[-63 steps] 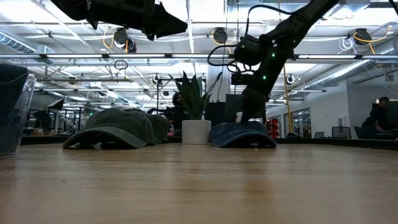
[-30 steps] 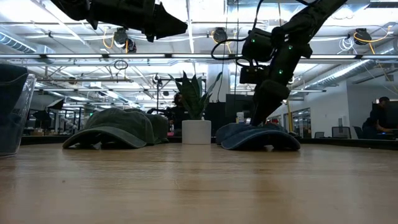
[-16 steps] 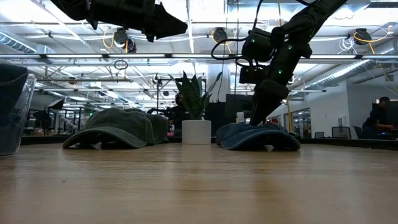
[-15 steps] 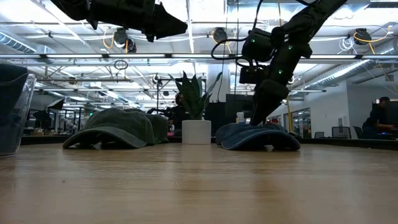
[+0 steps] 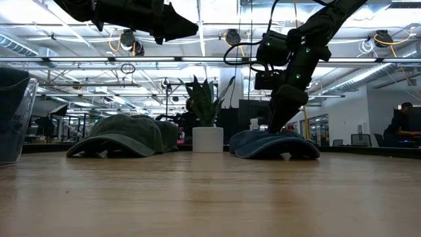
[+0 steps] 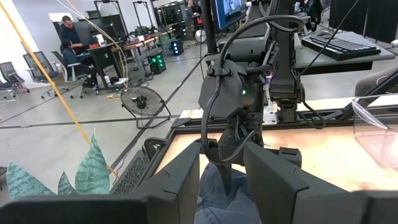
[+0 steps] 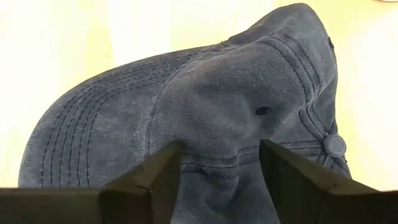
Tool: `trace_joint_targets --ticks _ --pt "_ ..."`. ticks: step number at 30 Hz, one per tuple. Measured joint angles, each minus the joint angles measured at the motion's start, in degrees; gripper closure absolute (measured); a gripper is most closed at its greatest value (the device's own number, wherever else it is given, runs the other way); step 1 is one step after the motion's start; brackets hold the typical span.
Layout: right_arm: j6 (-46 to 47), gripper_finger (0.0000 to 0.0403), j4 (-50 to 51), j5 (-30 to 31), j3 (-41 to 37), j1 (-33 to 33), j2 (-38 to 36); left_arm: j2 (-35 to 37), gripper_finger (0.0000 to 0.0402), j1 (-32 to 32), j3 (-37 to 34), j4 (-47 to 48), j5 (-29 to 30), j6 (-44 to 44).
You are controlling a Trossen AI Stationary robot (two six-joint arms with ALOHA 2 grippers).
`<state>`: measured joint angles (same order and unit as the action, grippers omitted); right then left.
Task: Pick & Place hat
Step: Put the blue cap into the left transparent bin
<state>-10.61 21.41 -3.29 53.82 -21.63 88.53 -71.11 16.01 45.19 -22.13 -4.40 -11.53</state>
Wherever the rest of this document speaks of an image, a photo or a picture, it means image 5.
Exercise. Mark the red storage bins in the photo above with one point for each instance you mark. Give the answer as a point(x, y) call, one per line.
point(291, 126)

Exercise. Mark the silver ventilation duct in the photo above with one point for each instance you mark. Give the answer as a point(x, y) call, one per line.
point(361, 77)

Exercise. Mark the green washed cap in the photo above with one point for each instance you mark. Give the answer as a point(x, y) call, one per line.
point(125, 131)
point(169, 135)

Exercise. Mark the clear plastic bin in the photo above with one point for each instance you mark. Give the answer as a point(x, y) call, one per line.
point(32, 125)

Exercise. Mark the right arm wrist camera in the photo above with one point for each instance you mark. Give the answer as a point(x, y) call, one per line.
point(269, 80)

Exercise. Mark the snake plant in white pot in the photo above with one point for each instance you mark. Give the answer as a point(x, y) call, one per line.
point(207, 140)

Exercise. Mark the black office chair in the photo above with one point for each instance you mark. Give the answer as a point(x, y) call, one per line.
point(338, 143)
point(361, 140)

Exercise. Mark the black monitor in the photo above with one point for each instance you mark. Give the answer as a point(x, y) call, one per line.
point(250, 110)

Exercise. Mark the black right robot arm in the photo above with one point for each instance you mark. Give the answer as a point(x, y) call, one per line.
point(325, 19)

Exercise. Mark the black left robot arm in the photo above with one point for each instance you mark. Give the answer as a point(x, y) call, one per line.
point(75, 8)

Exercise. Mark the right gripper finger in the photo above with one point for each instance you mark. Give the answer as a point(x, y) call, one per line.
point(281, 118)

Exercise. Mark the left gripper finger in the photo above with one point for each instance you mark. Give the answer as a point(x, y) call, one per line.
point(176, 24)

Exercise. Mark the white bottle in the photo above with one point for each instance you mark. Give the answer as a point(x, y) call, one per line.
point(254, 126)

